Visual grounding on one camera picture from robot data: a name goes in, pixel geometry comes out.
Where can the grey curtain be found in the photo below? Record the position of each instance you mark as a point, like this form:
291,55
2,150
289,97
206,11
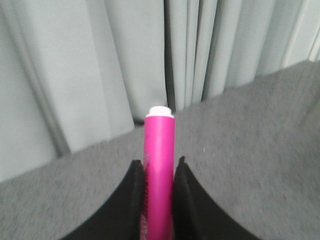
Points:
77,72

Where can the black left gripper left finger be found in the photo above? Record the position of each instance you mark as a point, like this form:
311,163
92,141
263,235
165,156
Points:
119,217

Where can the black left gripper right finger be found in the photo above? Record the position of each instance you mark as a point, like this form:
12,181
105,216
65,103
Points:
196,216

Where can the pink marker pen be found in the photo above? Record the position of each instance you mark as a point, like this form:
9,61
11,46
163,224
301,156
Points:
156,221

